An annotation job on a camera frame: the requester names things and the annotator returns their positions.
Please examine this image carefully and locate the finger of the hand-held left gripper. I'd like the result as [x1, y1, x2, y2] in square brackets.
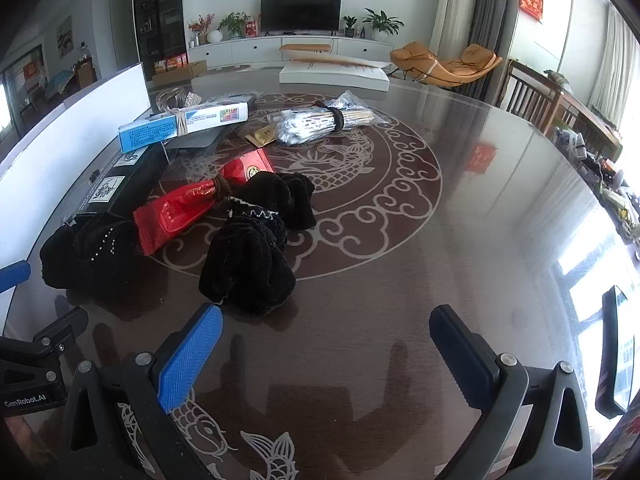
[0, 306, 90, 362]
[0, 259, 32, 293]

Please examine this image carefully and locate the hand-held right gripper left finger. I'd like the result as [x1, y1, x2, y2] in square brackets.
[60, 303, 223, 480]

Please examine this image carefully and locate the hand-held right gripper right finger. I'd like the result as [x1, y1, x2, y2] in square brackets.
[429, 304, 594, 480]

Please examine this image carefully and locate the black sock with rhinestones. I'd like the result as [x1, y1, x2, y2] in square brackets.
[40, 212, 144, 291]

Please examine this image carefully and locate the black sock with white trim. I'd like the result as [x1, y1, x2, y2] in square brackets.
[199, 197, 297, 317]

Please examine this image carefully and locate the white board panel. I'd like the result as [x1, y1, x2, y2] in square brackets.
[0, 61, 152, 341]

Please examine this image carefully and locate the red packet bundle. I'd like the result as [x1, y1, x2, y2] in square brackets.
[133, 147, 275, 256]

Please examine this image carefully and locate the black box with white labels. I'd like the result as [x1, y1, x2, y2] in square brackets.
[79, 144, 172, 217]

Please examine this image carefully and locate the plain black sock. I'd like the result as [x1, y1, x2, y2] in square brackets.
[245, 172, 317, 231]

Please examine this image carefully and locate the dark case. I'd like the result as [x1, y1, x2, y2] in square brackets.
[167, 126, 237, 155]

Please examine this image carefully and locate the gold tube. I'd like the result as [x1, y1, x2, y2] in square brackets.
[239, 125, 279, 150]

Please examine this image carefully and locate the blue white medicine box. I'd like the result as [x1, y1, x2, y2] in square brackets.
[118, 101, 251, 154]

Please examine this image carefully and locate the bundle of chopsticks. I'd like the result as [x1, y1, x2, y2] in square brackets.
[267, 106, 374, 147]

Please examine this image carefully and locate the black smartphone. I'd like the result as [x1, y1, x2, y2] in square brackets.
[597, 285, 632, 420]

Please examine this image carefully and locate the clear hair claw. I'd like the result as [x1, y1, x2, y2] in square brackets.
[156, 87, 187, 114]

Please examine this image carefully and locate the cardboard box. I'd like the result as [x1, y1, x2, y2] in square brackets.
[151, 59, 208, 87]

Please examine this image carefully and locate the cluttered wooden table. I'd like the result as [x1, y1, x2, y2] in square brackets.
[549, 74, 640, 243]

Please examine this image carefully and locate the wooden chair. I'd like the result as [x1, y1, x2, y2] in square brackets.
[505, 58, 567, 129]

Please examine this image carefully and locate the orange lounge chair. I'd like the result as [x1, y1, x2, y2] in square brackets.
[389, 41, 503, 93]

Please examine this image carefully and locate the black bookshelf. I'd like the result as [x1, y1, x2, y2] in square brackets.
[132, 0, 189, 69]

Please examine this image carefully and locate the white television cabinet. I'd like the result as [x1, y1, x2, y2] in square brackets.
[187, 35, 402, 69]

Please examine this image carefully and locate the large white flat box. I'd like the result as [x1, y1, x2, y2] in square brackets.
[279, 56, 391, 92]

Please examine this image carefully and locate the red flower arrangement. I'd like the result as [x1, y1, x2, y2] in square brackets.
[188, 13, 216, 46]

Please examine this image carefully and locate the white sheer curtain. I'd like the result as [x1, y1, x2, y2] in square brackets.
[590, 5, 640, 137]

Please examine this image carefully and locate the orange stool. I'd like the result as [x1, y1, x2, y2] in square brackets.
[279, 42, 335, 57]

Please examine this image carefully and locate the green potted plant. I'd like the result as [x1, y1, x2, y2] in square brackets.
[218, 11, 251, 40]

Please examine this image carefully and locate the large leafy potted plant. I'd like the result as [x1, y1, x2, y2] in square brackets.
[362, 8, 405, 43]

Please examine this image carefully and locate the grey curtain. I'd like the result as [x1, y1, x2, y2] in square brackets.
[469, 0, 524, 102]

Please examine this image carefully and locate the white patterned curtain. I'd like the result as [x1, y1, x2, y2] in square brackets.
[430, 0, 482, 57]

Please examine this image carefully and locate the black television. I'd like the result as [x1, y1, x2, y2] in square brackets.
[260, 0, 343, 32]

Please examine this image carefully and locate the framed wall picture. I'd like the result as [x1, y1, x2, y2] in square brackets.
[56, 15, 75, 59]

